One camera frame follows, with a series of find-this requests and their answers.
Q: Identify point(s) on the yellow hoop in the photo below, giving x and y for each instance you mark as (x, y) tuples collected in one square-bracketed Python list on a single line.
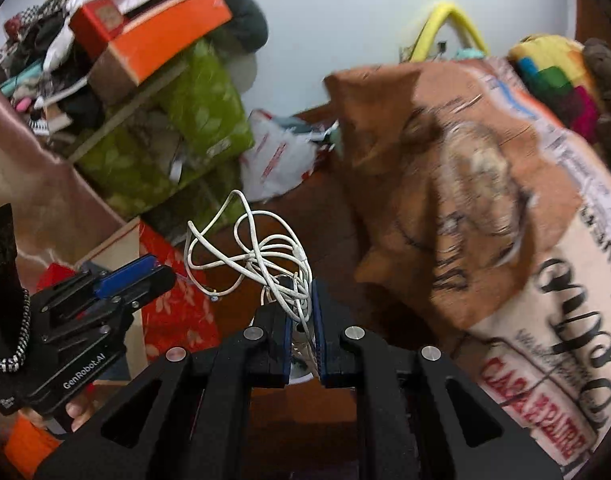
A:
[(443, 9)]

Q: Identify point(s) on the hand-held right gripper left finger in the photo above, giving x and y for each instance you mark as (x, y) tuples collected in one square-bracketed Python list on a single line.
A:
[(287, 352)]

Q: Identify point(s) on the green leaf-print box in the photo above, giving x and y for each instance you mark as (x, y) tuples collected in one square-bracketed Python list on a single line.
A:
[(120, 170), (205, 195), (210, 105)]

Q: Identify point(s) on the brown plush toy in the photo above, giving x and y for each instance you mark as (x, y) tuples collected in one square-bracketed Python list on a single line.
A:
[(605, 75)]

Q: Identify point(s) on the white round cup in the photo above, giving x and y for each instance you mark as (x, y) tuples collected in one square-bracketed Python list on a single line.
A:
[(300, 378)]

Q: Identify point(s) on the wooden slat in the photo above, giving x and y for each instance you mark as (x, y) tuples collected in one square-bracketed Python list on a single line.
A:
[(130, 109)]

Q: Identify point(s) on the dark grey cushion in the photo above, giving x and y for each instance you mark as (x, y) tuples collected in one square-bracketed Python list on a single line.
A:
[(240, 10)]

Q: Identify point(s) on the person's left hand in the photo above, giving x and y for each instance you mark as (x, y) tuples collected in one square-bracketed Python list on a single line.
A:
[(79, 415)]

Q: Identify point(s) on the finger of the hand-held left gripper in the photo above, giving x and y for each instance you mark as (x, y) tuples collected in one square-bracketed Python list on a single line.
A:
[(153, 285), (120, 280)]

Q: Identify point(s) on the plain red packet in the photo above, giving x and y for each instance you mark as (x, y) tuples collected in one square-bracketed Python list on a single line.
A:
[(55, 275)]

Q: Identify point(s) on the large orange box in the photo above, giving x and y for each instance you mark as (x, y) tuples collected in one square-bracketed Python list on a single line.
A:
[(170, 35)]

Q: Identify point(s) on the pile of mixed clothes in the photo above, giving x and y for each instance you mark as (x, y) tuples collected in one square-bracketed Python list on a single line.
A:
[(35, 60)]

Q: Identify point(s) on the pink satin cloth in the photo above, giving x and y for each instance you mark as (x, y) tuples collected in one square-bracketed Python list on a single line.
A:
[(35, 185)]

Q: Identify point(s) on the brown cream printed cushion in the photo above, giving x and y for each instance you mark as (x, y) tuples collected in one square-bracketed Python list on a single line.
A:
[(425, 195)]

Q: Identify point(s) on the small red box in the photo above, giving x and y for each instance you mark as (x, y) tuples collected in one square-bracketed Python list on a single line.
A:
[(95, 22)]

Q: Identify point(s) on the white plastic bag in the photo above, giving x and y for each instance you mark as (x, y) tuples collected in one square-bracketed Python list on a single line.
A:
[(275, 160)]

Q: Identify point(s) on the grey blue packet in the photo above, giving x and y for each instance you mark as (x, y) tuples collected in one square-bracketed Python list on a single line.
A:
[(92, 266)]

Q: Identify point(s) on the red floral box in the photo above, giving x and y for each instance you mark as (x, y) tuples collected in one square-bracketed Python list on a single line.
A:
[(185, 305)]

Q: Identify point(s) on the small teal object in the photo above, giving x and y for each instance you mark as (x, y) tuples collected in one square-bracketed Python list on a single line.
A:
[(468, 53)]

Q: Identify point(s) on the multicolour knitted blanket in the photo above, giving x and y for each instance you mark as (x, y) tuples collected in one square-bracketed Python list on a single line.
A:
[(545, 75)]

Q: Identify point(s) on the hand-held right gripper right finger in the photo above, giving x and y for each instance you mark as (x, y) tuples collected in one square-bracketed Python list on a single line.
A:
[(319, 342)]

